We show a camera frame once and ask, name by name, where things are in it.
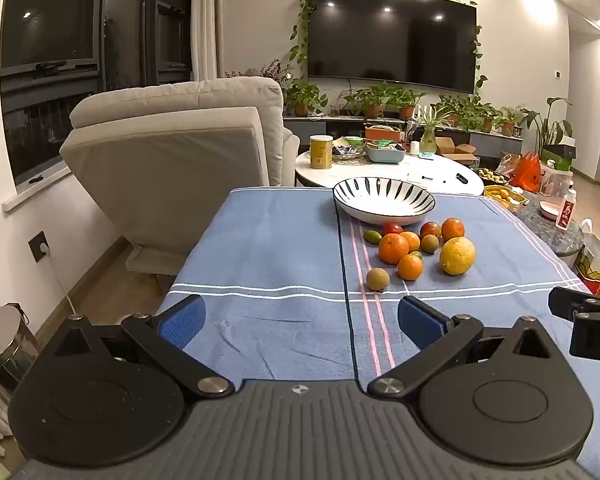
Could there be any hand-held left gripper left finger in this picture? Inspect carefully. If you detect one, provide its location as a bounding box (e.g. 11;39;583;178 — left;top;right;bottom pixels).
39;294;235;402

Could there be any dark wall socket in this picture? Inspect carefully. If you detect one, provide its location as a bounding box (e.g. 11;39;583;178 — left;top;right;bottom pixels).
28;231;49;264

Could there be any grey stone round table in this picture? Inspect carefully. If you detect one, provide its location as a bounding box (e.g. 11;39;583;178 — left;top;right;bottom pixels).
510;187;586;268

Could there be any white round coffee table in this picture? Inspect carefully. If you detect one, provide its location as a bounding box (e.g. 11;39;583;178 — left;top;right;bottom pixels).
295;147;485;196

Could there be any yellow lemon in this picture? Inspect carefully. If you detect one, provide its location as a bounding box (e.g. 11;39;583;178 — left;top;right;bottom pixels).
439;236;477;276

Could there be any trailing green vine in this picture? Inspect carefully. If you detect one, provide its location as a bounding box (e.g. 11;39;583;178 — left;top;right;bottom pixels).
288;0;488;97

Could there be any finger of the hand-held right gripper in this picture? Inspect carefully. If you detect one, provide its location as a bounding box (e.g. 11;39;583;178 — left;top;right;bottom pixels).
548;286;600;322

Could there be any red yellow paper bag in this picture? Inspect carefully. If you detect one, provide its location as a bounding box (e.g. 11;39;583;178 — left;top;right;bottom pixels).
572;219;600;296

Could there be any open cardboard box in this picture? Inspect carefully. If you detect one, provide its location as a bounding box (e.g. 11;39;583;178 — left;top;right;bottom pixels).
435;137;477;156

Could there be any brown kiwi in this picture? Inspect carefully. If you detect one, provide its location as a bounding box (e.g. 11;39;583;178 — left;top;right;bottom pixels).
366;267;391;292

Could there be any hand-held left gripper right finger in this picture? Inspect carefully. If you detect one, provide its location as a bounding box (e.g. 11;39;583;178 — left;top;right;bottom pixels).
367;295;570;402

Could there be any large orange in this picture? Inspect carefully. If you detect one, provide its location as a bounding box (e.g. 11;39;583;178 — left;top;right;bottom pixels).
378;233;410;265

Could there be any glass vase with plant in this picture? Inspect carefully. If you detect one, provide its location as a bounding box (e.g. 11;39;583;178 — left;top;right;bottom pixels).
412;105;453;155

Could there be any orange box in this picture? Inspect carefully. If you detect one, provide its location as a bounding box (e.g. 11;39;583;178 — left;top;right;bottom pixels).
365;126;406;143

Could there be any dark glass window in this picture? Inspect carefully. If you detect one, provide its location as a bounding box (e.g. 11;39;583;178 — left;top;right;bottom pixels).
0;0;196;186

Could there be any thin black cable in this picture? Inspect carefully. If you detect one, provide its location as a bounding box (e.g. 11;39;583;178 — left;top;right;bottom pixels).
335;192;357;382

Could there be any yellow basket of fruit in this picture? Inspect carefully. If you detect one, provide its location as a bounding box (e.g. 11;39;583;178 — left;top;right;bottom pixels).
482;185;528;211

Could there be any white bottle with red label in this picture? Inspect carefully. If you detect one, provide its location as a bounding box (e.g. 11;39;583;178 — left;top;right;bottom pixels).
556;189;578;231

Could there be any wall television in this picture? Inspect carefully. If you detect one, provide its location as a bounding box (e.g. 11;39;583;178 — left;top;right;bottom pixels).
307;0;478;95

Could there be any clear plastic container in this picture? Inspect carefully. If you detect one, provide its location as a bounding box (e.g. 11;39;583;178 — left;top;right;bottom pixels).
539;162;574;197

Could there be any potted green plant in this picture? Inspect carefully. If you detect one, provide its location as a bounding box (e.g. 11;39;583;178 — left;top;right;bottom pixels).
435;94;473;128
472;102;501;133
387;87;427;121
497;106;523;137
342;87;388;120
284;80;329;117

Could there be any beige recliner sofa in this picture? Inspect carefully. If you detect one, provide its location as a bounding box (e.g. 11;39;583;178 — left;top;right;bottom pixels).
60;76;301;277

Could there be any orange plastic bag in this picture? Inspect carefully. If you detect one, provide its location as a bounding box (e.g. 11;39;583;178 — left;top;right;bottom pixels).
510;152;542;192

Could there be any blue striped tablecloth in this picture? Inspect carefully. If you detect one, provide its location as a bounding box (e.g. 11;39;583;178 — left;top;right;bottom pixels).
157;187;600;480

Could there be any black bowl of brown fruit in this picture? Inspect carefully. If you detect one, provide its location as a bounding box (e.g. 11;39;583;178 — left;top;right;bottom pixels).
475;167;511;186

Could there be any red berry branch decoration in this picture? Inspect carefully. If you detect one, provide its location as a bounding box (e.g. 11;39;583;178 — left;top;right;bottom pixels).
259;59;292;85

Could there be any steel trash can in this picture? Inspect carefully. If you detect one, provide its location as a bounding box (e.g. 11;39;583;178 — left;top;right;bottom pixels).
0;305;35;396

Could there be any green box with black lid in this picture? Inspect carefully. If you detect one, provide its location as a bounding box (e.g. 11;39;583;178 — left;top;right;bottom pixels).
542;145;576;171

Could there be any teal rectangular tray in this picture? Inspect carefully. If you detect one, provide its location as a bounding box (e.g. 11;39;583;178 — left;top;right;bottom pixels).
364;141;407;164

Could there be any white curtain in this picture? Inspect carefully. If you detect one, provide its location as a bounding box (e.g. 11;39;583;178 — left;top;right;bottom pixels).
191;0;226;81

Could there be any white charger cable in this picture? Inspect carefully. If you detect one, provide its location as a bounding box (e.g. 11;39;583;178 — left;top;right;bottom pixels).
41;246;77;319

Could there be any striped ceramic bowl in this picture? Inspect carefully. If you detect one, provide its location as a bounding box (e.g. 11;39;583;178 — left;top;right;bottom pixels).
332;176;437;226

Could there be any tall leafy floor plant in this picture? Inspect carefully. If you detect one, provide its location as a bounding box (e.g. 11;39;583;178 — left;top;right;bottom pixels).
522;97;573;161

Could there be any yellow can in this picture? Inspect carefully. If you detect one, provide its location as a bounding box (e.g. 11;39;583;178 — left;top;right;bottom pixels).
310;135;334;170

